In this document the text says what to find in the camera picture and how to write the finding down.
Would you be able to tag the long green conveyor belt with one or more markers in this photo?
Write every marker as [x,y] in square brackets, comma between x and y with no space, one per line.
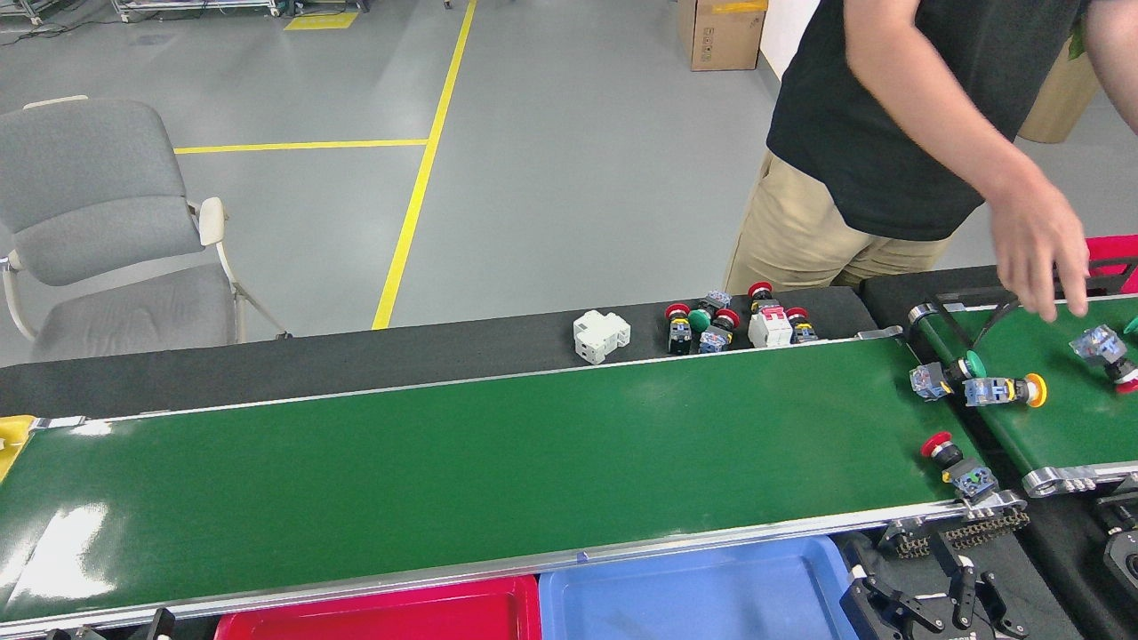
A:
[444,462]

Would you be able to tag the red plastic tray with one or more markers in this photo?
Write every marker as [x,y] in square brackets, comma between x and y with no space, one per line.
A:
[400,618]

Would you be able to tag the potted plant tan pot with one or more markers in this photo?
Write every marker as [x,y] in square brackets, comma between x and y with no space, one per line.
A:
[1062,98]

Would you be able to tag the grey office chair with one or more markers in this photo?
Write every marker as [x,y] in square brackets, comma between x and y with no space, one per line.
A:
[89,178]

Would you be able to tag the person's right forearm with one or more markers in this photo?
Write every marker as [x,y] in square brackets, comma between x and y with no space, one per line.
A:
[925,116]

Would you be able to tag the short green conveyor belt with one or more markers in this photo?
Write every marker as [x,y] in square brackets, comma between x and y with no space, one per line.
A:
[1049,427]

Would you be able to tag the yellow plastic tray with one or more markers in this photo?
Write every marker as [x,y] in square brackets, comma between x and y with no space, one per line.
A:
[11,440]

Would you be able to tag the brown cardboard box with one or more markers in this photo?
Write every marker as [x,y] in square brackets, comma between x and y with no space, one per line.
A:
[720,40]

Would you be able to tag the person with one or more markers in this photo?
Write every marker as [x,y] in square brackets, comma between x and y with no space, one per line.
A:
[827,160]

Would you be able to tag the person's left forearm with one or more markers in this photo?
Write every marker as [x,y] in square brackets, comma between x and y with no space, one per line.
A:
[1116,62]

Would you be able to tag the red mushroom push button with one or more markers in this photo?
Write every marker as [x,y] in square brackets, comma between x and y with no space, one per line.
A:
[727,318]
[679,336]
[797,314]
[1095,345]
[973,480]
[760,290]

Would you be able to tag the metal rack cart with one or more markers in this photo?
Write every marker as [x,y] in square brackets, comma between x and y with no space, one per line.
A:
[27,11]

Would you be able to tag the blue plastic tray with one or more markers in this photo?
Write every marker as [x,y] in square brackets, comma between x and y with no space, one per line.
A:
[693,596]

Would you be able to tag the red plastic bin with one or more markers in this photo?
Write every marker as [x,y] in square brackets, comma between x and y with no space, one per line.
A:
[1116,249]

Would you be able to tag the black guide frame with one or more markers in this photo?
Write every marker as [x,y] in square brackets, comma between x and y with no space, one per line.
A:
[953,327]

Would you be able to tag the person's right hand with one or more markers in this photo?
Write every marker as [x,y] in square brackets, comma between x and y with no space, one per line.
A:
[1040,249]

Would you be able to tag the yellow mushroom push button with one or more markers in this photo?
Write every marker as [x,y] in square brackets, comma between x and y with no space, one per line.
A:
[991,391]

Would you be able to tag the black cloth covered table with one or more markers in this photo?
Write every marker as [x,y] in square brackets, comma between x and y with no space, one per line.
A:
[933,283]
[356,356]

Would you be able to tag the white metal rack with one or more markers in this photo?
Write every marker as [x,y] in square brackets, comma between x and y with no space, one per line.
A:
[196,9]

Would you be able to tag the white circuit breaker red toggle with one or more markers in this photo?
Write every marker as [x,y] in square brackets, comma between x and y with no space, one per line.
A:
[600,338]
[769,331]

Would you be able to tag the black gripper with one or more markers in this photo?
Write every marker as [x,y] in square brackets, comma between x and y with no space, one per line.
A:
[951,636]

